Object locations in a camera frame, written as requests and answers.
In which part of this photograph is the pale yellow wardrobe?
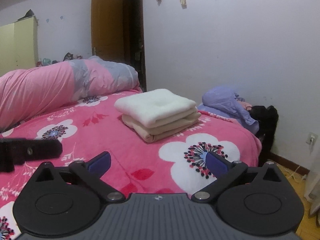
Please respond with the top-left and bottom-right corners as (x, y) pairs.
(0, 15), (39, 77)

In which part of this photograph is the black fluffy garment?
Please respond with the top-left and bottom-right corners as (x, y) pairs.
(246, 105), (279, 166)

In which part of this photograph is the white cloth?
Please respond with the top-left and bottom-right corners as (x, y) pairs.
(304, 165), (320, 202)

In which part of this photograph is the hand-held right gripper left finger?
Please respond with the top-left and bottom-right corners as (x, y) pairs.
(32, 151), (125, 202)

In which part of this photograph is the cream folded garment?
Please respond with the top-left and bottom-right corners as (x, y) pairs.
(122, 112), (202, 144)

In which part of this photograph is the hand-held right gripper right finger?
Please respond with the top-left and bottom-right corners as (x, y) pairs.
(191, 151), (284, 202)

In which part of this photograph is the white fluffy sweater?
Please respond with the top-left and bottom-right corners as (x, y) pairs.
(114, 88), (197, 127)

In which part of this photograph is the brown wooden door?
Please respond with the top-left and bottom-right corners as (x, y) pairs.
(91, 0), (147, 93)

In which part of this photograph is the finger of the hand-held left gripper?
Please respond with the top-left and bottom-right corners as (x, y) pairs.
(0, 138), (63, 173)

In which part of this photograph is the lilac garment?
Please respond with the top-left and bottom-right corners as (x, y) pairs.
(197, 86), (260, 133)

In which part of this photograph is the pink grey rolled duvet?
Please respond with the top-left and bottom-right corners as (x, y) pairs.
(0, 56), (140, 130)

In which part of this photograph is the pink floral blanket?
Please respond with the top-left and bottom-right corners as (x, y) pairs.
(0, 86), (263, 240)

